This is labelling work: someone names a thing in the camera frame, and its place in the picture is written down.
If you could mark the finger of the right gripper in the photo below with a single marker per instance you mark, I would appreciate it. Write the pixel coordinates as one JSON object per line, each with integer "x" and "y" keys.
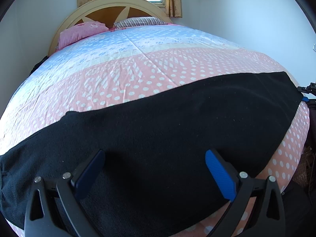
{"x": 305, "y": 99}

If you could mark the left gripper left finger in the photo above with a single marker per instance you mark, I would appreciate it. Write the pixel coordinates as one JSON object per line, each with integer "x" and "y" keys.
{"x": 85, "y": 174}

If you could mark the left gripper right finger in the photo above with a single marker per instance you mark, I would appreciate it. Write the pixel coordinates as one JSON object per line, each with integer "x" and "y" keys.
{"x": 223, "y": 173}

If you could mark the black pants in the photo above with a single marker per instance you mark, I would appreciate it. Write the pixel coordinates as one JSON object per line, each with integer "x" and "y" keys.
{"x": 155, "y": 181}

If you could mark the woven basket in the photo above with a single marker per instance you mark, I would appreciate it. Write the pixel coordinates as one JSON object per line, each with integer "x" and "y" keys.
{"x": 303, "y": 173}

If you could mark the dark object beside bed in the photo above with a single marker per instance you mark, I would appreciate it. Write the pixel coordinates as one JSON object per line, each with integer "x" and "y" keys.
{"x": 37, "y": 65}

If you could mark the pink pillow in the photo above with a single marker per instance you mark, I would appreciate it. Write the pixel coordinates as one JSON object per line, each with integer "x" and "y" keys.
{"x": 79, "y": 32}

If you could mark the striped pillow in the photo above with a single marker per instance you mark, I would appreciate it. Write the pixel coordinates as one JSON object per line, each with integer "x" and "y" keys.
{"x": 139, "y": 21}

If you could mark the cream wooden headboard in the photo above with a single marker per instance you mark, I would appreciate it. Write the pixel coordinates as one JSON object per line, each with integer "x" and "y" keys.
{"x": 108, "y": 12}

